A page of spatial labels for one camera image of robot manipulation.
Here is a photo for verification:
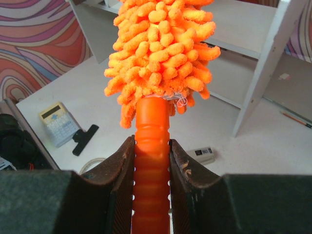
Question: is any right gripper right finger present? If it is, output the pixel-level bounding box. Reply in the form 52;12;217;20
170;139;312;234

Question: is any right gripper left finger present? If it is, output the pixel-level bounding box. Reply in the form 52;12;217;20
0;136;135;234

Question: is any wooden ring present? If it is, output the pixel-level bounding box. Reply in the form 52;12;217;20
78;157;107;175

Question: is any orange microfiber duster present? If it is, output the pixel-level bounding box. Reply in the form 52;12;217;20
104;0;221;234

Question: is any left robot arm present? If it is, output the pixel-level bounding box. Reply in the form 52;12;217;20
0;114;52;171

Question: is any white wooden bookshelf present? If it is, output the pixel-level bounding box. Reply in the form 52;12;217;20
70;0;306;136

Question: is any black white stapler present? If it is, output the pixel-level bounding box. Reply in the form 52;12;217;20
186;147;215;165

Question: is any black T-shaped clip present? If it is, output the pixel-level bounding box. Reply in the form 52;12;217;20
72;124;99;156

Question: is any orange pencil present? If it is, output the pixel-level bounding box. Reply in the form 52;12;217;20
280;111;312;129

